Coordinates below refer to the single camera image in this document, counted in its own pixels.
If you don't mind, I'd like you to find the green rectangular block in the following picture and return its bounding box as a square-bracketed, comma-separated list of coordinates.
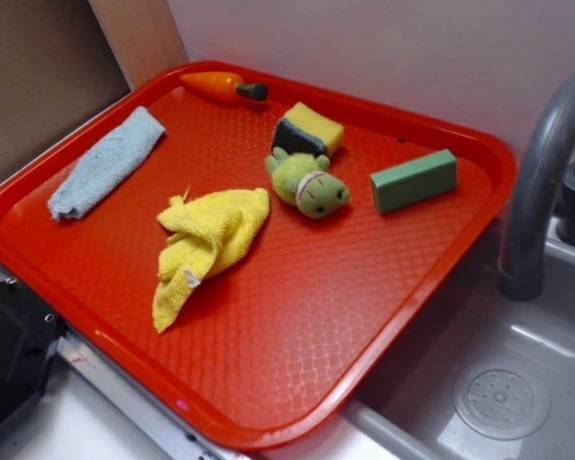
[370, 149, 457, 214]

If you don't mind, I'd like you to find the green plush turtle toy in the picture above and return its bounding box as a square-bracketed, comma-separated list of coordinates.
[264, 147, 351, 219]

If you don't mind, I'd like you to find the red plastic tray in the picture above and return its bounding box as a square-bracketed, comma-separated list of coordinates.
[0, 61, 517, 452]

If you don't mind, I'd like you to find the yellow cloth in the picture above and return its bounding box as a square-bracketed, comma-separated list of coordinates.
[151, 188, 270, 334]

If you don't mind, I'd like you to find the yellow sponge with dark pad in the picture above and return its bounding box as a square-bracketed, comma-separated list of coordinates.
[271, 103, 345, 158]

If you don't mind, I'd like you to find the orange toy carrot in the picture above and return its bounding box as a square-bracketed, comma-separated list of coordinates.
[179, 71, 268, 104]

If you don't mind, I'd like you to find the light blue folded cloth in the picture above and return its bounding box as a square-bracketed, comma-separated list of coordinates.
[48, 106, 166, 221]

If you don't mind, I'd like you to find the grey toy faucet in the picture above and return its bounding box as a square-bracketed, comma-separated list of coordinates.
[498, 75, 575, 301]

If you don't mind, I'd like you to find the wooden back panel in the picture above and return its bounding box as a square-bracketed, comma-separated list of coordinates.
[90, 0, 189, 90]

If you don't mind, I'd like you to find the grey toy sink basin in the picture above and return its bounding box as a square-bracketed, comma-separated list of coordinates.
[342, 223, 575, 459]

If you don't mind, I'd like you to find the black device at left edge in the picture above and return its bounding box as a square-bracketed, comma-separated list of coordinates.
[0, 276, 64, 435]

